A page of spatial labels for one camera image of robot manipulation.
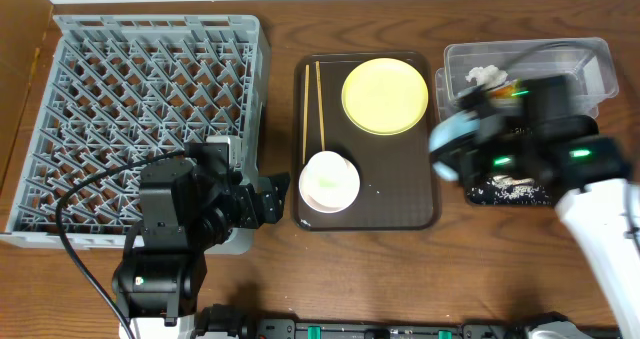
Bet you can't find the green orange snack wrapper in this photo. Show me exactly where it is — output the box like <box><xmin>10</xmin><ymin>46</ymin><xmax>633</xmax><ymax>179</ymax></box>
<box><xmin>490</xmin><ymin>80</ymin><xmax>520</xmax><ymax>99</ymax></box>

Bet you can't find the pile of rice leftovers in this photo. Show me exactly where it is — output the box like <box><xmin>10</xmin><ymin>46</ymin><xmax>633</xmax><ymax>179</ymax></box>
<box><xmin>472</xmin><ymin>174</ymin><xmax>549</xmax><ymax>203</ymax></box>

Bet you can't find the light blue bowl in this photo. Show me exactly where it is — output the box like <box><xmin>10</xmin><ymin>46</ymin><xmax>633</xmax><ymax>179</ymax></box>
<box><xmin>428</xmin><ymin>112</ymin><xmax>480</xmax><ymax>182</ymax></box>

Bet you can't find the white round bowl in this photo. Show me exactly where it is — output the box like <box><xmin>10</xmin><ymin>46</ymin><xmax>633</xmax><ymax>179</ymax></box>
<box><xmin>298</xmin><ymin>151</ymin><xmax>361</xmax><ymax>214</ymax></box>

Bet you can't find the white tissue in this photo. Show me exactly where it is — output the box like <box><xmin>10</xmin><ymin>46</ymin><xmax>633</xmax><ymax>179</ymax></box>
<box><xmin>465</xmin><ymin>65</ymin><xmax>508</xmax><ymax>88</ymax></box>

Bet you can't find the clear plastic waste bin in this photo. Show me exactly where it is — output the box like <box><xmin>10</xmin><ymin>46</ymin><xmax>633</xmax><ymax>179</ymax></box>
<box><xmin>435</xmin><ymin>37</ymin><xmax>619</xmax><ymax>120</ymax></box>

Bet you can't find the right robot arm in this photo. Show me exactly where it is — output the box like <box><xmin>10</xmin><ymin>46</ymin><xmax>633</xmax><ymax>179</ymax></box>
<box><xmin>460</xmin><ymin>76</ymin><xmax>639</xmax><ymax>338</ymax></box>

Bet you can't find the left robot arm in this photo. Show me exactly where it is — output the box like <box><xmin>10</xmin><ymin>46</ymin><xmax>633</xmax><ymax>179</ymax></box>
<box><xmin>112</xmin><ymin>143</ymin><xmax>291</xmax><ymax>338</ymax></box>

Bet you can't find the grey plastic dishwasher rack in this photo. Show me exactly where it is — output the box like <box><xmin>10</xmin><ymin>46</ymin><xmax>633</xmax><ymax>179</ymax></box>
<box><xmin>1</xmin><ymin>15</ymin><xmax>271</xmax><ymax>250</ymax></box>

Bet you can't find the dark brown serving tray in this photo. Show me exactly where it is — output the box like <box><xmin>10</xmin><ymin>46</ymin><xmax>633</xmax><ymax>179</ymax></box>
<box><xmin>292</xmin><ymin>51</ymin><xmax>441</xmax><ymax>232</ymax></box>

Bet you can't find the yellow round plate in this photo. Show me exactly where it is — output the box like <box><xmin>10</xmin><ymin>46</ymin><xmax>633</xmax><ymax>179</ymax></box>
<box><xmin>341</xmin><ymin>58</ymin><xmax>429</xmax><ymax>136</ymax></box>

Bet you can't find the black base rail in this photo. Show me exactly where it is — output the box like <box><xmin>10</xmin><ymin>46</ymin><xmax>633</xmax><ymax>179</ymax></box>
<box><xmin>194</xmin><ymin>303</ymin><xmax>621</xmax><ymax>339</ymax></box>

